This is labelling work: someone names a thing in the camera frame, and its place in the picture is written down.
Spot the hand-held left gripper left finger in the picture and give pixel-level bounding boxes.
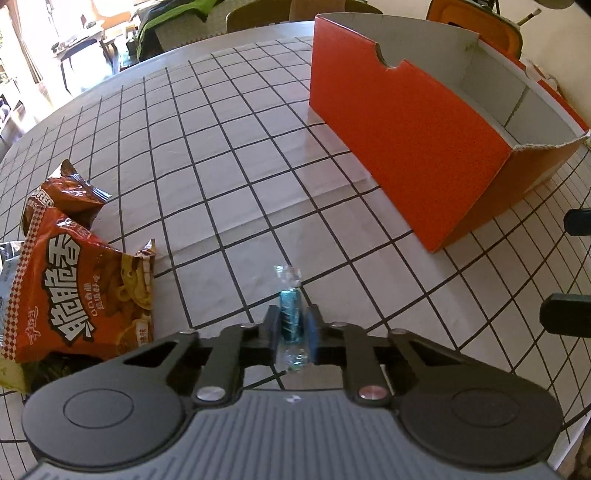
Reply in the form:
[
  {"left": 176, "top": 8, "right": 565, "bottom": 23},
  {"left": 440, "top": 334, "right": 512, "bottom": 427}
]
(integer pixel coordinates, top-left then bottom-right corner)
[{"left": 122, "top": 305, "right": 280, "bottom": 408}]

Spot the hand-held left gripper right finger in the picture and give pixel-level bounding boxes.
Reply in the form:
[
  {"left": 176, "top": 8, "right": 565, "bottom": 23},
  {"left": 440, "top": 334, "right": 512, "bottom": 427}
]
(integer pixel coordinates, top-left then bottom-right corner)
[{"left": 302, "top": 304, "right": 445, "bottom": 408}]

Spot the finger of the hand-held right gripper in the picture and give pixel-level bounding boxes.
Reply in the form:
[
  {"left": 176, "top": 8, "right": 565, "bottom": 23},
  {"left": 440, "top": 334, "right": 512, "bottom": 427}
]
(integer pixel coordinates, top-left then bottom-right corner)
[
  {"left": 563, "top": 209, "right": 591, "bottom": 237},
  {"left": 539, "top": 292, "right": 591, "bottom": 333}
]

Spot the blue candy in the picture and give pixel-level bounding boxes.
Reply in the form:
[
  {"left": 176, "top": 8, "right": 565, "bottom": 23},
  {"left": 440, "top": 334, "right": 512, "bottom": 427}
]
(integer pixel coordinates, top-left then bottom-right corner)
[{"left": 272, "top": 264, "right": 311, "bottom": 373}]

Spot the orange cardboard box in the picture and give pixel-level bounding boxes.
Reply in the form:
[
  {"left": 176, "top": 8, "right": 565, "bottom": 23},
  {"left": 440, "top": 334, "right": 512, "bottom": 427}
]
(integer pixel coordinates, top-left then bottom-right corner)
[{"left": 308, "top": 13, "right": 591, "bottom": 254}]

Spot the orange snack bag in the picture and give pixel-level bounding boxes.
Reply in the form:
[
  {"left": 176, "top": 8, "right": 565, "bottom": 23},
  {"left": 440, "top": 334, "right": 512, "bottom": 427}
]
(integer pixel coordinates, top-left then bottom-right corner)
[{"left": 0, "top": 207, "right": 157, "bottom": 361}]

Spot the orange chair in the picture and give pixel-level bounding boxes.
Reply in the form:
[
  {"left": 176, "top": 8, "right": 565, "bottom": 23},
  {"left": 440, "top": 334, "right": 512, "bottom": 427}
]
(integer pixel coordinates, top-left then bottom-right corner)
[{"left": 426, "top": 0, "right": 523, "bottom": 60}]

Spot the brown snack bag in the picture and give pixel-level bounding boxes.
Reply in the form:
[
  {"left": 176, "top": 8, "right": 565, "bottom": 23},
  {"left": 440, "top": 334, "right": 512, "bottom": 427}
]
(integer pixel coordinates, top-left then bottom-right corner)
[{"left": 21, "top": 159, "right": 112, "bottom": 232}]

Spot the beige armchair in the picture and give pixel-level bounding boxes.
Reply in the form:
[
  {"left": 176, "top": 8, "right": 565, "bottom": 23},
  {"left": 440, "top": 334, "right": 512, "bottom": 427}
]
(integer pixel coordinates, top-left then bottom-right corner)
[{"left": 152, "top": 8, "right": 232, "bottom": 52}]

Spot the green and black jacket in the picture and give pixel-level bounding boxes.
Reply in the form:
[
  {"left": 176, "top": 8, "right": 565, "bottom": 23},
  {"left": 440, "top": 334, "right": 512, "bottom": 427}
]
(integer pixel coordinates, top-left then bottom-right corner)
[{"left": 137, "top": 0, "right": 223, "bottom": 62}]

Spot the wooden coffee table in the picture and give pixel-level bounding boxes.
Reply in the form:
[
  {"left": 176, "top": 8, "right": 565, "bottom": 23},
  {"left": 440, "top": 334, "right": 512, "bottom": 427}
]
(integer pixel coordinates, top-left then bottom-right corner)
[{"left": 52, "top": 17, "right": 108, "bottom": 86}]

